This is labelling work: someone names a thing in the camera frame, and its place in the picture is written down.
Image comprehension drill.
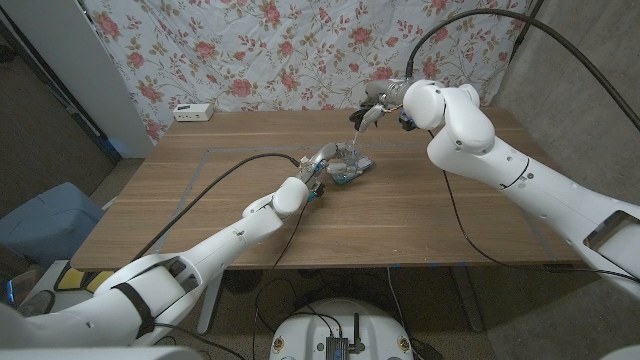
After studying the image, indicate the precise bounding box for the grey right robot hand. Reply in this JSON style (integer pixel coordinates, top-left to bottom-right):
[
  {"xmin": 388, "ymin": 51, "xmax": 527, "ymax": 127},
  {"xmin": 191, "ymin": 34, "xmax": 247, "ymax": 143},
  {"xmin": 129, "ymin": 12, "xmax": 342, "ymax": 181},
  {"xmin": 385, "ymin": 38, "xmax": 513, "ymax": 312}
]
[{"xmin": 349, "ymin": 78, "xmax": 416, "ymax": 135}]

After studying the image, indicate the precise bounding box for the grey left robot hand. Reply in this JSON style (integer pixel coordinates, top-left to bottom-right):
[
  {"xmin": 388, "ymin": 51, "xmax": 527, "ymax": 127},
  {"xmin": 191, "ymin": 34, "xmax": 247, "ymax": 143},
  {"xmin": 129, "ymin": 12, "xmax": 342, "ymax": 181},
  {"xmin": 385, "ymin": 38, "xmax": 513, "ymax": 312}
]
[{"xmin": 298, "ymin": 142, "xmax": 374, "ymax": 183}]

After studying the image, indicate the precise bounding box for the clear plastic bottle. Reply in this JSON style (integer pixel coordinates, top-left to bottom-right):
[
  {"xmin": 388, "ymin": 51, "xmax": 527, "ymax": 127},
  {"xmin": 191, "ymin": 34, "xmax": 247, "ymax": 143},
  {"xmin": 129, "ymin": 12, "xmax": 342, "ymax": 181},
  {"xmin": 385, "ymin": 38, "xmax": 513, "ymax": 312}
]
[{"xmin": 338, "ymin": 140, "xmax": 374, "ymax": 175}]

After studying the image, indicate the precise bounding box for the black trigger spray cap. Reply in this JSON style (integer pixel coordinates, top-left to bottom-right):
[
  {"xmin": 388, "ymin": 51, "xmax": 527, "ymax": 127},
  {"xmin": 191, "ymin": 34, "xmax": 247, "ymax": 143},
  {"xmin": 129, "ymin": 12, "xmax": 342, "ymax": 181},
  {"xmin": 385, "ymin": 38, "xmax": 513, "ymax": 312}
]
[{"xmin": 348, "ymin": 106, "xmax": 374, "ymax": 145}]

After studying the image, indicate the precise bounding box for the teal toy phone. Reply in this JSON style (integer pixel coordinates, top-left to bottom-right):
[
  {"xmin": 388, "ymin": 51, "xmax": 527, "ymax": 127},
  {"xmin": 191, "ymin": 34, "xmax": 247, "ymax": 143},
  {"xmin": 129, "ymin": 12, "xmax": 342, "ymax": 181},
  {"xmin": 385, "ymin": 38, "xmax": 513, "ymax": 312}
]
[{"xmin": 332, "ymin": 157, "xmax": 376, "ymax": 185}]

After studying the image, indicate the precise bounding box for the floral backdrop cloth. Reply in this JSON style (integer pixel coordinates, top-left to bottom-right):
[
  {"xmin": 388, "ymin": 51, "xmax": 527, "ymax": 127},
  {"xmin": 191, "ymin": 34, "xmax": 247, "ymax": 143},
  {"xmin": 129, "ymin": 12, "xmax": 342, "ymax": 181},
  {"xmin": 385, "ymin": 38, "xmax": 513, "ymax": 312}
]
[{"xmin": 82, "ymin": 0, "xmax": 534, "ymax": 144}]

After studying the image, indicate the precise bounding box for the white power strip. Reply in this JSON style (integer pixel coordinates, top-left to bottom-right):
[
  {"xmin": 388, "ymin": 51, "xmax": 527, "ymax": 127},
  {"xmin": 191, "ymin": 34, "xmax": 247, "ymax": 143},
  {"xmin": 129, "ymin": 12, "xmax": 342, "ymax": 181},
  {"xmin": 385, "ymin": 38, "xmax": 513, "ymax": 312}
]
[{"xmin": 172, "ymin": 102, "xmax": 215, "ymax": 123}]

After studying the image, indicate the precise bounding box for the black round floor fan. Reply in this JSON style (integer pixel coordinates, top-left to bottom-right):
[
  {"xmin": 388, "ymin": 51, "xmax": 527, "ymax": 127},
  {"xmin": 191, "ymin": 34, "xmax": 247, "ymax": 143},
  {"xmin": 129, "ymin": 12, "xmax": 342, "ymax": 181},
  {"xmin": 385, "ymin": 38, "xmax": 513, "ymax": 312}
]
[{"xmin": 222, "ymin": 269, "xmax": 264, "ymax": 295}]

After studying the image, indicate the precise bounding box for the black backdrop stand pole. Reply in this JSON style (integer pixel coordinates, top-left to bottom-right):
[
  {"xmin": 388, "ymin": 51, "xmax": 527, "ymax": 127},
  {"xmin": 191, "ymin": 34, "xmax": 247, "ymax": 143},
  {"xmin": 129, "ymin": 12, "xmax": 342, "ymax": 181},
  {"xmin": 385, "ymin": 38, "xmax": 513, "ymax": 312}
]
[{"xmin": 509, "ymin": 0, "xmax": 546, "ymax": 61}]

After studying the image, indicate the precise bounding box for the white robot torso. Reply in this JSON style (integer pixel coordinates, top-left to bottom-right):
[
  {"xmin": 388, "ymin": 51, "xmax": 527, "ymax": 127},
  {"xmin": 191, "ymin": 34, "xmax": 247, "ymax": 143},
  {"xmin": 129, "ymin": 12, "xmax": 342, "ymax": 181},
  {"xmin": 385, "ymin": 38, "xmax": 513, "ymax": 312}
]
[{"xmin": 268, "ymin": 298, "xmax": 415, "ymax": 360}]

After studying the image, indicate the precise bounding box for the white table leg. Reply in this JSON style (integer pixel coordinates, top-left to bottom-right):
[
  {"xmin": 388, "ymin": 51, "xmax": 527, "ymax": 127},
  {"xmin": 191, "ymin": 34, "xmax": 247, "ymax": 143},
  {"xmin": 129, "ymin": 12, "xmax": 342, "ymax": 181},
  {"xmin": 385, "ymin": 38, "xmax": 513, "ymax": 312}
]
[{"xmin": 197, "ymin": 272, "xmax": 225, "ymax": 336}]

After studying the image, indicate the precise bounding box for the grey table leg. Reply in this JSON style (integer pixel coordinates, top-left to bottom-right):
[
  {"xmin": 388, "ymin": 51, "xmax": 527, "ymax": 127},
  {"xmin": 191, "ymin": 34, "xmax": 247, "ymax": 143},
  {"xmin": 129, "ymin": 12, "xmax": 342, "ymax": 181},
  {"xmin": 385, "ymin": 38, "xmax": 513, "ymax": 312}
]
[{"xmin": 452, "ymin": 264, "xmax": 485, "ymax": 334}]

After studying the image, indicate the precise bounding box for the yellow black floor pad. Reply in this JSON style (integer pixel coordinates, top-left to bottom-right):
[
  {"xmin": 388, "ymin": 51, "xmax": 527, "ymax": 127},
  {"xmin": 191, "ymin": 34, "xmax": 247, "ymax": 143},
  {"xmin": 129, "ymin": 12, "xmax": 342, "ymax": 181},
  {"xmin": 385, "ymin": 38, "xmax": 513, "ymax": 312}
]
[
  {"xmin": 53, "ymin": 264, "xmax": 87, "ymax": 292},
  {"xmin": 85, "ymin": 270, "xmax": 114, "ymax": 292}
]

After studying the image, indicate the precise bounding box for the white partition board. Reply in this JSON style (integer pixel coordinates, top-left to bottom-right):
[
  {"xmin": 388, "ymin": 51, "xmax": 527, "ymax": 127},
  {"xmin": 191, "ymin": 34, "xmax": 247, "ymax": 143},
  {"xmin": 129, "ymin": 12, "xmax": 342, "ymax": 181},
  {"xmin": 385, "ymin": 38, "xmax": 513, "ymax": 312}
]
[{"xmin": 0, "ymin": 0, "xmax": 155, "ymax": 160}]

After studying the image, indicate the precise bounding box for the blue storage bin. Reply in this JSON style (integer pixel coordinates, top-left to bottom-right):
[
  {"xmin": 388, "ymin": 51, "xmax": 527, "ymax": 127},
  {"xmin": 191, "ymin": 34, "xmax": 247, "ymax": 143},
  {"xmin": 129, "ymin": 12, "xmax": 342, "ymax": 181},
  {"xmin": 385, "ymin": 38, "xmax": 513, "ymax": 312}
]
[{"xmin": 0, "ymin": 181, "xmax": 105, "ymax": 269}]

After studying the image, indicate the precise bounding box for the grey sneaker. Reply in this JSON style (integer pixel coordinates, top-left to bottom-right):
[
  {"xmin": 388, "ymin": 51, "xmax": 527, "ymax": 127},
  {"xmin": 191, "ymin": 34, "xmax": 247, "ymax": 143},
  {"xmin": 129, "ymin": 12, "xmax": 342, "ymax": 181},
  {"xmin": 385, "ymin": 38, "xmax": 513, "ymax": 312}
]
[{"xmin": 17, "ymin": 289, "xmax": 56, "ymax": 317}]

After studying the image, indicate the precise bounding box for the thin black left wrist cable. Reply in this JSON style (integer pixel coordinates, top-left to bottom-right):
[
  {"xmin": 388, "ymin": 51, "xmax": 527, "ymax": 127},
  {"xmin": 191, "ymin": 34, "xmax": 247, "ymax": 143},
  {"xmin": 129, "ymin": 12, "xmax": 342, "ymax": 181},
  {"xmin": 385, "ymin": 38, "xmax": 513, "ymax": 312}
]
[{"xmin": 249, "ymin": 197, "xmax": 311, "ymax": 359}]

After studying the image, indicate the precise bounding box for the grey floor cable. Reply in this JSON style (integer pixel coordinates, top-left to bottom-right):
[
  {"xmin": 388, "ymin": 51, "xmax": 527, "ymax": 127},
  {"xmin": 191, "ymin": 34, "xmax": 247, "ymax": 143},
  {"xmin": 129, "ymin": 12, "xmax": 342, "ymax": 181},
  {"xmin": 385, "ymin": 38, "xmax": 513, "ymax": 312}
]
[{"xmin": 386, "ymin": 266, "xmax": 407, "ymax": 324}]

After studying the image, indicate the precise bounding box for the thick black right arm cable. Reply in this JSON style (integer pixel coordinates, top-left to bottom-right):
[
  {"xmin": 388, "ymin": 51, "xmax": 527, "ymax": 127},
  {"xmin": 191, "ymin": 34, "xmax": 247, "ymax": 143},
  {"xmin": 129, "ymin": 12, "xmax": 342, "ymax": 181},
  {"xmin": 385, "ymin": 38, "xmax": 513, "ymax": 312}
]
[{"xmin": 405, "ymin": 8, "xmax": 640, "ymax": 133}]

